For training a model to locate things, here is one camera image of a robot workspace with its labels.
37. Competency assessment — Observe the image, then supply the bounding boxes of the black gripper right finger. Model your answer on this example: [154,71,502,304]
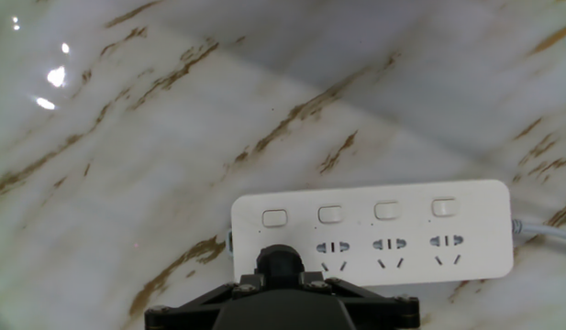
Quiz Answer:
[299,270,421,330]

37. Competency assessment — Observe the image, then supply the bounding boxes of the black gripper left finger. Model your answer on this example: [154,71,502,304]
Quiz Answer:
[143,272,266,330]

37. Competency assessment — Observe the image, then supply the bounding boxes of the black power cord with plug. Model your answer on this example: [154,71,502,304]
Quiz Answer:
[255,244,306,279]

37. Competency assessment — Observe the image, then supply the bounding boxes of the white power strip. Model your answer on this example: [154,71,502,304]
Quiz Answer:
[225,179,516,288]

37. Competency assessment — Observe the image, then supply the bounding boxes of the marble pattern table mat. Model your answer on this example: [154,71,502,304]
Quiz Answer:
[0,0,566,330]

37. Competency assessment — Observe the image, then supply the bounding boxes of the grey power strip cable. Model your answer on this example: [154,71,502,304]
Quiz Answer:
[511,218,566,244]

